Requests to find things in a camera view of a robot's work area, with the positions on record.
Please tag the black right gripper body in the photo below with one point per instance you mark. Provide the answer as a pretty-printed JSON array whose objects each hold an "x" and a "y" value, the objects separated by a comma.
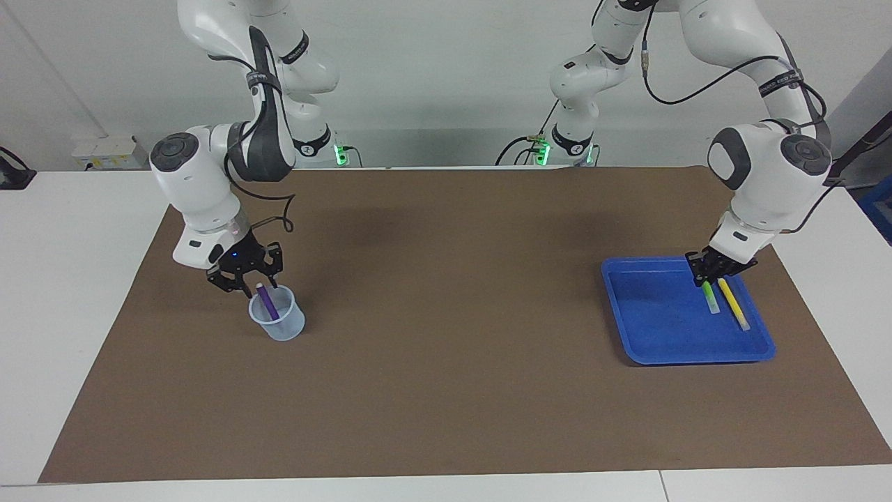
[{"x": 240, "y": 259}]

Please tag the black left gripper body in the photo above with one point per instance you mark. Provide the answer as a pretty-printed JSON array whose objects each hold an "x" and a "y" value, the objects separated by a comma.
[{"x": 721, "y": 263}]

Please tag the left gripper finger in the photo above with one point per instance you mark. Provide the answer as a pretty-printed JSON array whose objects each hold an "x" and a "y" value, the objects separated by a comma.
[
  {"x": 697, "y": 277},
  {"x": 718, "y": 275}
]

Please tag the blue plastic tray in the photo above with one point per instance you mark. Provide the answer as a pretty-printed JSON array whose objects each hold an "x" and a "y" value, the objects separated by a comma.
[{"x": 655, "y": 314}]

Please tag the yellow pen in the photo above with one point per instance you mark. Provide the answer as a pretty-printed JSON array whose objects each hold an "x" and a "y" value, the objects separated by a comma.
[{"x": 733, "y": 303}]

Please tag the brown table mat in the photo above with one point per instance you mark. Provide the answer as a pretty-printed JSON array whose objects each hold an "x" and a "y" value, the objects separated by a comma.
[{"x": 446, "y": 390}]

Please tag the blue storage box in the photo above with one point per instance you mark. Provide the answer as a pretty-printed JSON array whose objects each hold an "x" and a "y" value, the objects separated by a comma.
[{"x": 879, "y": 209}]

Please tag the black stand leg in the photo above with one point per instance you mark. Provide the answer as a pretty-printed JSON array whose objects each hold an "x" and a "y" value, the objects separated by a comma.
[{"x": 864, "y": 143}]

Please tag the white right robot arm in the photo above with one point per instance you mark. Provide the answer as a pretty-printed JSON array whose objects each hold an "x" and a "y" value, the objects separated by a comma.
[{"x": 195, "y": 195}]

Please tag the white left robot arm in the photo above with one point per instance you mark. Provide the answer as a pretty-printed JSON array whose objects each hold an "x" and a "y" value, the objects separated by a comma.
[{"x": 766, "y": 188}]

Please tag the white power strip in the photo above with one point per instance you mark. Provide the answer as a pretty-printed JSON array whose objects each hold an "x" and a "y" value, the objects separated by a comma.
[{"x": 104, "y": 150}]

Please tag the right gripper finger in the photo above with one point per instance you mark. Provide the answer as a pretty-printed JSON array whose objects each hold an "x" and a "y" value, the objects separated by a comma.
[
  {"x": 226, "y": 281},
  {"x": 274, "y": 261}
]

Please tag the green pen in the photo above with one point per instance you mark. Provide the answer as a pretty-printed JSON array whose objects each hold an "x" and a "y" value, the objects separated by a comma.
[{"x": 711, "y": 298}]

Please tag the purple pen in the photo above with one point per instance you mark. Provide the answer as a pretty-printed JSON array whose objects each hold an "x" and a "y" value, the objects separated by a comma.
[{"x": 267, "y": 303}]

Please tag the black clamp base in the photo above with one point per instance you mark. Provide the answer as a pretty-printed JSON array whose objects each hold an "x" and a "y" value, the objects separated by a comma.
[{"x": 14, "y": 178}]

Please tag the clear plastic cup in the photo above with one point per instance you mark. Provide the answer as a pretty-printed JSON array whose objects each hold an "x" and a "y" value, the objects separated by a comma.
[{"x": 286, "y": 331}]

